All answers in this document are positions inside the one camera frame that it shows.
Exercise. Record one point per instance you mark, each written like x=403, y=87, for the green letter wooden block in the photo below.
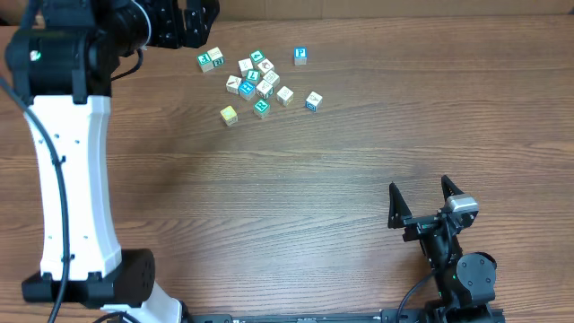
x=205, y=62

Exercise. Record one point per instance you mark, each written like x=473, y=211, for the white hammer picture block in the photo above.
x=233, y=83

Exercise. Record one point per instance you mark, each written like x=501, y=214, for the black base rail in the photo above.
x=383, y=316

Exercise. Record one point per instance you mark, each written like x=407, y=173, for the green R wooden block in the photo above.
x=261, y=108

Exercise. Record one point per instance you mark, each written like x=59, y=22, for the white acorn picture block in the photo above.
x=265, y=66

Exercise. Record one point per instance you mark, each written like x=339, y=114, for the green L wooden block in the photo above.
x=253, y=76

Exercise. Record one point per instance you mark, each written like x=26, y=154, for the white block with 2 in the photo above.
x=216, y=56

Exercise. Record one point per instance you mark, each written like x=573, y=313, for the green top wooden block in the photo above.
x=256, y=57

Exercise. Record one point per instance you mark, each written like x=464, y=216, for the white block blue side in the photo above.
x=313, y=101

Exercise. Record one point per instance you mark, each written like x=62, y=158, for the white pretzel picture block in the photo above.
x=272, y=77

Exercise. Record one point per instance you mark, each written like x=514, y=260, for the white pineapple wooden block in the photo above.
x=285, y=96

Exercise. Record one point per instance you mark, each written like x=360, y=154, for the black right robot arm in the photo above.
x=465, y=282

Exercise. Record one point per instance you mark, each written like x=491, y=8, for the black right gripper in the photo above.
x=401, y=215

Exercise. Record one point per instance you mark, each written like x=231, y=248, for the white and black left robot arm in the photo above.
x=63, y=60

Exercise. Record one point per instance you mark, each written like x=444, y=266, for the yellow G wooden block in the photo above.
x=229, y=115

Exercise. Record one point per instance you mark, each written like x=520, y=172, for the blue H wooden block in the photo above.
x=247, y=90

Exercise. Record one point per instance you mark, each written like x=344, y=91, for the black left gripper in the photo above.
x=164, y=12

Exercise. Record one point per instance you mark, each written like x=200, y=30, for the blue P wooden block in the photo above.
x=300, y=56

